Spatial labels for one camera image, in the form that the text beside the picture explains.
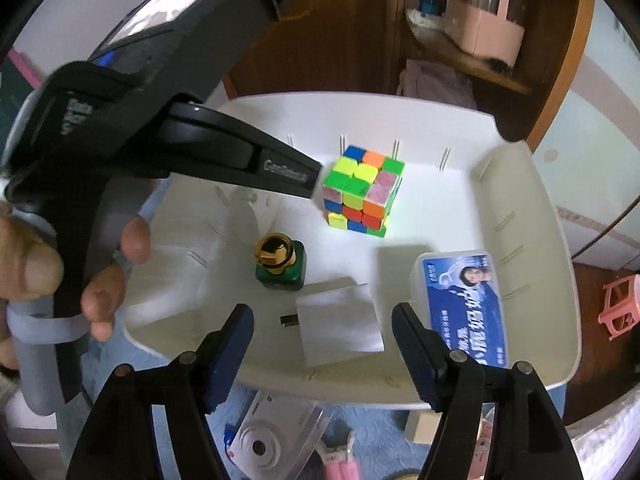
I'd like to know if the colourful puzzle cube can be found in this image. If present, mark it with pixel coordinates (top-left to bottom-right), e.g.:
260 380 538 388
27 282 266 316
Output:
321 145 406 237

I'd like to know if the green bottle with gold cap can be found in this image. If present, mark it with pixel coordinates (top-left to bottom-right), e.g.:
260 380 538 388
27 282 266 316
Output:
254 233 306 291

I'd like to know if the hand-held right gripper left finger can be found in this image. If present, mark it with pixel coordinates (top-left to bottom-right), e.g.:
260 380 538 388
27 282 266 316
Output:
65 303 256 480

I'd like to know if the pink basket with clear lid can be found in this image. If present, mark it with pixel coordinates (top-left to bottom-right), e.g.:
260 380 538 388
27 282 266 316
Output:
444 0 530 68

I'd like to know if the pale blue wardrobe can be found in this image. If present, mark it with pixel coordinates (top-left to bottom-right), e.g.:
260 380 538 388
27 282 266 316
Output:
530 0 640 271

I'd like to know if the clear box with blue label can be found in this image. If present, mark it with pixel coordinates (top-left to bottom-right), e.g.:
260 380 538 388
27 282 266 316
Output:
410 248 511 368

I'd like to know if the pink plastic stool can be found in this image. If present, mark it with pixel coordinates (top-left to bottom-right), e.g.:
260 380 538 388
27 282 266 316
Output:
597 272 640 343

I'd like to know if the green chalkboard with pink frame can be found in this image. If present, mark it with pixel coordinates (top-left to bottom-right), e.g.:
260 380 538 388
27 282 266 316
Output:
0 50 43 126

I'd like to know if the white charger block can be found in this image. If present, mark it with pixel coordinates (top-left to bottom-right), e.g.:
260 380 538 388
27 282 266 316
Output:
279 276 386 367

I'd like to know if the blue fluffy mat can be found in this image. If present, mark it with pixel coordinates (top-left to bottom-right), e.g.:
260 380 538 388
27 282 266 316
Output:
80 310 451 480

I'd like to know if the person's left hand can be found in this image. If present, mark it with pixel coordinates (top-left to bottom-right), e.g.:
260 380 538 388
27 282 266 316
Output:
0 202 152 345

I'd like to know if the brown wooden door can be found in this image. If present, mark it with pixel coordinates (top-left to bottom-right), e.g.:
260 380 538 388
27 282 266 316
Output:
222 0 396 101

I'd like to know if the beige soap block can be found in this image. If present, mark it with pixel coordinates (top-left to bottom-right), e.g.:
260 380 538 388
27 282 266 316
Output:
404 410 443 445

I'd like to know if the brown wooden shelf unit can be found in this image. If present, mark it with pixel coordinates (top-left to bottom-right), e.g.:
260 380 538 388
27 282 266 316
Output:
385 0 596 151

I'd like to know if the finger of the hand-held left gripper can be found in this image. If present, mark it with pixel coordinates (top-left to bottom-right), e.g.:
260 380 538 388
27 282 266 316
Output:
157 104 324 200

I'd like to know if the white plastic tray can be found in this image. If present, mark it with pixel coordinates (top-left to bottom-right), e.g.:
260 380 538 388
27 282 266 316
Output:
120 91 583 408

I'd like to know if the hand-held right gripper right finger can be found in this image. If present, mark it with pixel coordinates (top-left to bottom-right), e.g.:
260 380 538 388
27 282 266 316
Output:
391 301 586 480

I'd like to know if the pink cloth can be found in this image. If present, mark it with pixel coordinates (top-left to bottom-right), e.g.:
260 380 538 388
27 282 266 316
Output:
399 58 476 108

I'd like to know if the white compact camera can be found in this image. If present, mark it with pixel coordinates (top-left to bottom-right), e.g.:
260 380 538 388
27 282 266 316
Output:
225 390 335 480

